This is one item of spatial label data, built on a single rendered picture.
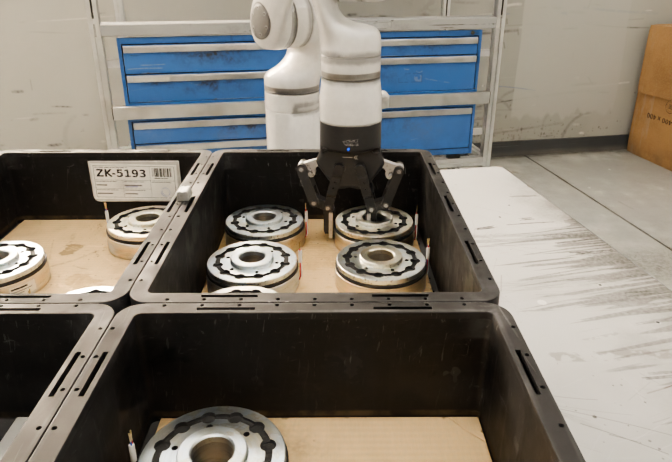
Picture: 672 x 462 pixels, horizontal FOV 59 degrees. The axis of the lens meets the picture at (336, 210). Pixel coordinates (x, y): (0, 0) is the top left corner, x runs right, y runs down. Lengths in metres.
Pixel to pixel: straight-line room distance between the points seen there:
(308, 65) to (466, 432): 0.65
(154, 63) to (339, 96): 1.91
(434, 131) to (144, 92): 1.27
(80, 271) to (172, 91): 1.85
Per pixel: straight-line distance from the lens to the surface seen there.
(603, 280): 1.05
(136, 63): 2.57
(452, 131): 2.82
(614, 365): 0.86
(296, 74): 0.98
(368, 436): 0.50
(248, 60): 2.55
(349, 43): 0.68
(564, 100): 4.06
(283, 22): 0.94
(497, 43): 2.79
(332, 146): 0.71
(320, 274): 0.71
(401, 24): 2.62
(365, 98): 0.70
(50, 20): 3.49
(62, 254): 0.83
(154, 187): 0.87
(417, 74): 2.70
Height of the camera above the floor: 1.18
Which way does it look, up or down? 23 degrees down
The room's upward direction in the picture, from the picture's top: straight up
